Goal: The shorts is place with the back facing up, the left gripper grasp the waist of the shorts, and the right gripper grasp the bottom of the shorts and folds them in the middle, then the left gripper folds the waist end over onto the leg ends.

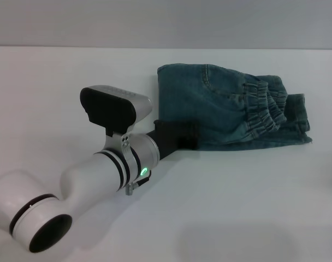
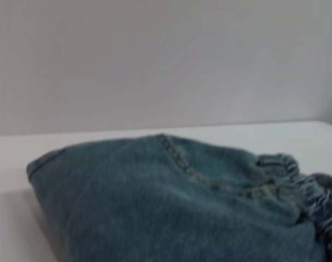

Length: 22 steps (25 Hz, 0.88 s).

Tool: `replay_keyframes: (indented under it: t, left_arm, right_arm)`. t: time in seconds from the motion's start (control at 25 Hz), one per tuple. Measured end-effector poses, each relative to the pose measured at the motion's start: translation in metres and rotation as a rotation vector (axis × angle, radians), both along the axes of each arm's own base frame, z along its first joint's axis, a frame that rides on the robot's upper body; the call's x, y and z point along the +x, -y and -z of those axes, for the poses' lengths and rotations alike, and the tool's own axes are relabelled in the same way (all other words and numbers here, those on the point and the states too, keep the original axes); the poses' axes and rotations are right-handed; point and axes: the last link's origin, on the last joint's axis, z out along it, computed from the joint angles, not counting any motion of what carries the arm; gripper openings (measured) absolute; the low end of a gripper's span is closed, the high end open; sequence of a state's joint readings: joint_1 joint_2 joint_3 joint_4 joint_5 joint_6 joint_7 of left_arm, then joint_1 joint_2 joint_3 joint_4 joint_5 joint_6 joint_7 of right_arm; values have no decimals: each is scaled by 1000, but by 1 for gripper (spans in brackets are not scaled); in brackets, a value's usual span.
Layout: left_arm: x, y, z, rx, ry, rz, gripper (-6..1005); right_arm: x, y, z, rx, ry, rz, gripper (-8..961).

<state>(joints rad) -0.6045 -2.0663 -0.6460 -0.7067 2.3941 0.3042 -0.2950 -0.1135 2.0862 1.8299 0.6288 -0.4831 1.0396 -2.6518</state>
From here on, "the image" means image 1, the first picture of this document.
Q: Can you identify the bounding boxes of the blue denim jeans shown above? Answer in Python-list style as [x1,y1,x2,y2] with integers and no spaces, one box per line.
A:
[157,63,313,151]

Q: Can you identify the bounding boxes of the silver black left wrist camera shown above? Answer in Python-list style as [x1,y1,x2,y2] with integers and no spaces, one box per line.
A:
[80,85,153,150]

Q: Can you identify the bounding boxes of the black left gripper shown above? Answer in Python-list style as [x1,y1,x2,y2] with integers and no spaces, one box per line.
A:
[144,119,201,162]

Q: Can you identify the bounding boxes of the black cable with silver plug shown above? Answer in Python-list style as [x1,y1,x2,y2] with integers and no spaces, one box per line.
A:
[124,169,152,197]

